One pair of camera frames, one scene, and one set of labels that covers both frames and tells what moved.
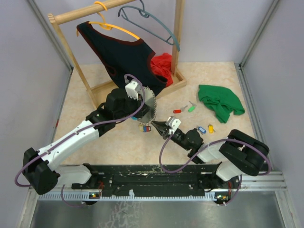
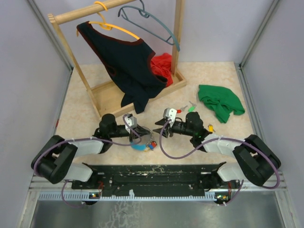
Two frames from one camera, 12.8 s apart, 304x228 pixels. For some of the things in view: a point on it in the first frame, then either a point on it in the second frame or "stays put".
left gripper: (144, 111) → (140, 131)
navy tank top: (132, 58) stays put
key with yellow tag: (211, 128) stays put
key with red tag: (177, 111) stays put
